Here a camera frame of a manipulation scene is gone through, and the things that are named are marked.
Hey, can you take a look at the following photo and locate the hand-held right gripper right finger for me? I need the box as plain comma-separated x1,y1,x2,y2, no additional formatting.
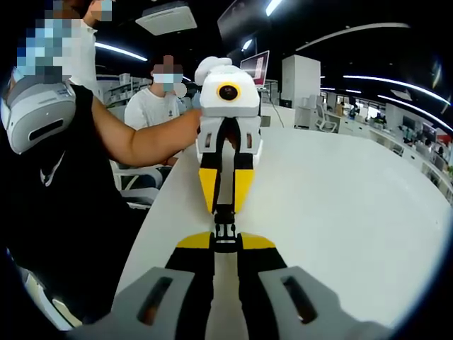
236,231,394,340

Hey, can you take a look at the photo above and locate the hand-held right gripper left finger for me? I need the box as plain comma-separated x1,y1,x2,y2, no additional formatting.
67,230,216,340

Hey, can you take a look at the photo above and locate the computer monitor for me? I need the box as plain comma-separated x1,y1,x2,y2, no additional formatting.
239,50,271,87

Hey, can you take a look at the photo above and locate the white office chair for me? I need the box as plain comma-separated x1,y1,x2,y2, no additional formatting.
112,163,164,210
314,103,338,132

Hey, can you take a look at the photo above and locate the white ceiling air conditioner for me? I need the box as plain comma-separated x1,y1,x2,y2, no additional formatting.
134,4,198,36

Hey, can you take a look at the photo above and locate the person's torso in black shirt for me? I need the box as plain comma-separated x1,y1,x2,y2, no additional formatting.
0,83,156,325

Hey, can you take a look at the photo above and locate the row of white office desks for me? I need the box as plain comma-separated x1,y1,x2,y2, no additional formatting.
332,101,453,194

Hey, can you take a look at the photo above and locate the grey white chest device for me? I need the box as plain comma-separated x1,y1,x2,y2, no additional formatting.
1,75,77,155

